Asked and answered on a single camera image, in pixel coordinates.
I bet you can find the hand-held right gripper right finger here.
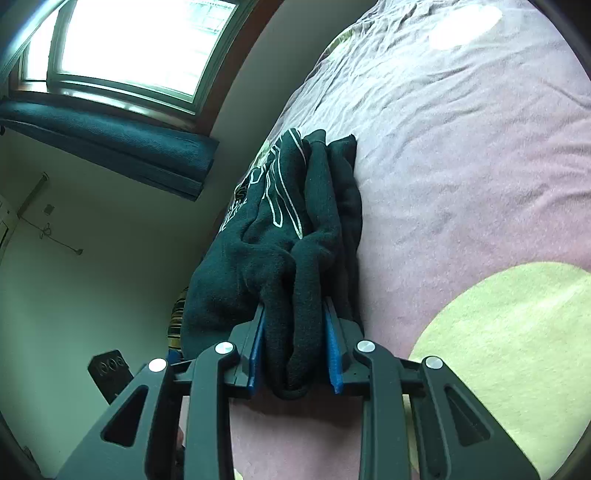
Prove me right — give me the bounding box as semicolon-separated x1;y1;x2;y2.
323;309;539;480

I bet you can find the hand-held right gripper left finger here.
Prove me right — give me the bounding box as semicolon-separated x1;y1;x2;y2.
55;305;267;480

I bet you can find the black sweatshirt white wing print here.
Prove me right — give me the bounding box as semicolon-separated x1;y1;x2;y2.
182;129;365;401

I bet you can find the striped yellow black pillow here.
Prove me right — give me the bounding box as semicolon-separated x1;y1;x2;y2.
167;286;190;355

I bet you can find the pink bed sheet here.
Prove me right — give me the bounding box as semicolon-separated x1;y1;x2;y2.
178;0;591;480

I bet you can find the blue curtain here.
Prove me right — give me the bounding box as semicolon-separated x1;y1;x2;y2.
0;102;220;201

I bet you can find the wooden framed window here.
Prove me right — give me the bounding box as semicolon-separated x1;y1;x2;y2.
0;0;287;136

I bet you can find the thin wall cable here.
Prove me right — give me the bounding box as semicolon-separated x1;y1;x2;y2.
17;173;85;256

